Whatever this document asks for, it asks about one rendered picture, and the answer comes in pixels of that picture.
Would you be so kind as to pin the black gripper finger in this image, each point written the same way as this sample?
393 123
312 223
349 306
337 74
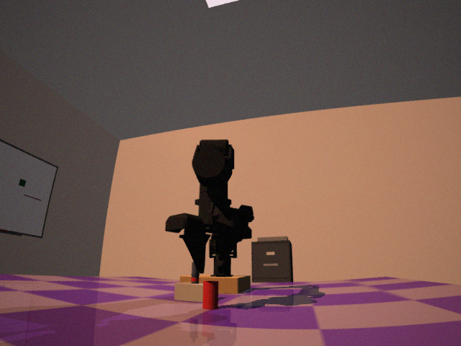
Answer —
196 244
223 248

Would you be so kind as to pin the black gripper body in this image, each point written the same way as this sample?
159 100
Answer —
198 224

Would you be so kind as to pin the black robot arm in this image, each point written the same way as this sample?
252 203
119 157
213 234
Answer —
212 163

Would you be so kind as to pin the grey marker with red band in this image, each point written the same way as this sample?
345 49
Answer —
195 274

